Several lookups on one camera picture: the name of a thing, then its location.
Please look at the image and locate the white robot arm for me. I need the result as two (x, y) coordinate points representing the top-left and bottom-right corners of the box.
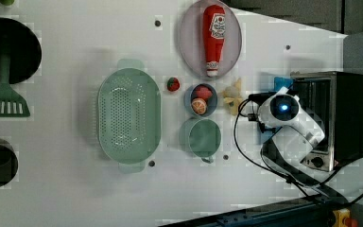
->
(254, 87), (347, 204)

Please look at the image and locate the black toaster oven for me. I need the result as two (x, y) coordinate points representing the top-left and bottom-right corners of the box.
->
(292, 71), (363, 172)

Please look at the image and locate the toy orange slice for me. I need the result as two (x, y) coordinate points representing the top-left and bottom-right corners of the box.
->
(191, 97), (207, 115)

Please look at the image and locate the green metal cup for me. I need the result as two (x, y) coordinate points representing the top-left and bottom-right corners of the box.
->
(179, 118), (221, 164)

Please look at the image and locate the red toy strawberry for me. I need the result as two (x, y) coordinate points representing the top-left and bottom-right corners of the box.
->
(166, 77), (181, 92)

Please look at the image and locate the red toy fruit in bowl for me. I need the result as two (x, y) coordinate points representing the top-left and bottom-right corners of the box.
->
(192, 85), (213, 101)

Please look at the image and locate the blue-grey small bowl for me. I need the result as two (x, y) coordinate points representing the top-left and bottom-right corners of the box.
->
(183, 83), (217, 117)

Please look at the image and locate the yellow banana peel toy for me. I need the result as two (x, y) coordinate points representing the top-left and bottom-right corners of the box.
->
(222, 79), (243, 116)

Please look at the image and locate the green oval colander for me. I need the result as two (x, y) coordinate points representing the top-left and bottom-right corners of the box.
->
(97, 59), (162, 173)

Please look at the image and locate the grey oval tray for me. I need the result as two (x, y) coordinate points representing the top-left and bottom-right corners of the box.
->
(179, 0), (242, 79)

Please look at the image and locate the red ketchup bottle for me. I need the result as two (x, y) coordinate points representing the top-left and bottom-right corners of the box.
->
(202, 5), (226, 77)

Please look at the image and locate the green slotted spatula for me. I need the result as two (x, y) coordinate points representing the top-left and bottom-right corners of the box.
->
(0, 42), (30, 117)

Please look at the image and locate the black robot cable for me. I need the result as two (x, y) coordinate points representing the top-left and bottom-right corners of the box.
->
(233, 97), (363, 202)

